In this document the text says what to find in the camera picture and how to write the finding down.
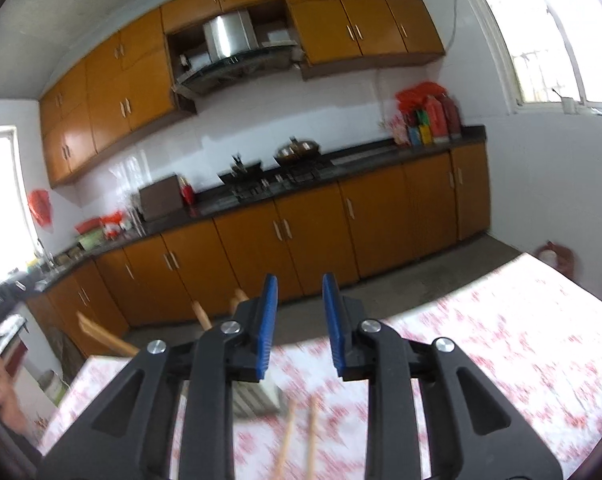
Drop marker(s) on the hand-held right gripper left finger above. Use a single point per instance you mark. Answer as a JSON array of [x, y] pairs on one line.
[[265, 330]]

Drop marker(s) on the steel range hood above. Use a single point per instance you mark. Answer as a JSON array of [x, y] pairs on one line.
[[226, 35]]

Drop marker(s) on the dark pot with lid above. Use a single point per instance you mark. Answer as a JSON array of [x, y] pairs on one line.
[[297, 151]]

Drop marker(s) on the small kitchen window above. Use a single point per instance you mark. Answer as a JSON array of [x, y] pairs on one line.
[[1, 200]]

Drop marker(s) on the dark cutting board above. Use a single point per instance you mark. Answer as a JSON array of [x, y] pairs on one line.
[[160, 197]]

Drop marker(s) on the black kitchen countertop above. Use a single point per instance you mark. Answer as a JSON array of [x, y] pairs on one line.
[[371, 154]]

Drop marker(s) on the black wok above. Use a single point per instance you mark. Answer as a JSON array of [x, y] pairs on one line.
[[243, 170]]

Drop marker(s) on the small red bottle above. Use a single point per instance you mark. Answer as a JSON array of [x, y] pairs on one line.
[[187, 192]]

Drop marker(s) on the pink bottle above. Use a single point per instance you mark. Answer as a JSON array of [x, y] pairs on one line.
[[401, 132]]

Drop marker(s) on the dark sauce bottle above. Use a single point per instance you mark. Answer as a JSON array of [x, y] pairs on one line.
[[452, 117]]

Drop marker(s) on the red oil jug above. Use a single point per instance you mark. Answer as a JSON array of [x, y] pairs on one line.
[[435, 120]]

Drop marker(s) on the wooden wall cabinets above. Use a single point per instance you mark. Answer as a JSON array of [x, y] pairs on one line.
[[371, 15]]

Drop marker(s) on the person's left hand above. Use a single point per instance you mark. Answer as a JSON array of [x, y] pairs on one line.
[[6, 400]]

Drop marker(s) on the red basin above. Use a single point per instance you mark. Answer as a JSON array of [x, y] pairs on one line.
[[87, 225]]

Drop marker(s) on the yellow and blue box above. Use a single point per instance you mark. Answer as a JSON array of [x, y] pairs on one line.
[[419, 134]]

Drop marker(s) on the green perforated utensil holder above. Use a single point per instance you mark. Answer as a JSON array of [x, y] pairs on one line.
[[256, 400]]

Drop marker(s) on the gas stove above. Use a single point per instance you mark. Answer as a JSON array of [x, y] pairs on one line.
[[281, 181]]

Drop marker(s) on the hanging red plastic bag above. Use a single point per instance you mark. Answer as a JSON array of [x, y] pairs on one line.
[[40, 205]]

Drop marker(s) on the red floral tablecloth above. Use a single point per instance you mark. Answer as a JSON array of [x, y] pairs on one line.
[[481, 360]]

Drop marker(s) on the wooden base cabinets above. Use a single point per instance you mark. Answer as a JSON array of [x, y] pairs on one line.
[[381, 220]]

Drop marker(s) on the metal faucet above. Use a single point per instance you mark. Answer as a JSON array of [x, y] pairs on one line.
[[45, 255]]

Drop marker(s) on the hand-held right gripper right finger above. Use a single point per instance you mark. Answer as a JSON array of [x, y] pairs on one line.
[[333, 325]]

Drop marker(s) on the white container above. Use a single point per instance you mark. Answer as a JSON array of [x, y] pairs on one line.
[[51, 387]]

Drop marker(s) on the white cup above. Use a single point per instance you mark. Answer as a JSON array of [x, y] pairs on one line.
[[570, 106]]

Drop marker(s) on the large barred window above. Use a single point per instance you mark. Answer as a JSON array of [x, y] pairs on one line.
[[581, 25]]

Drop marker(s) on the red bags on counter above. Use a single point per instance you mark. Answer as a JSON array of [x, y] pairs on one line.
[[421, 92]]

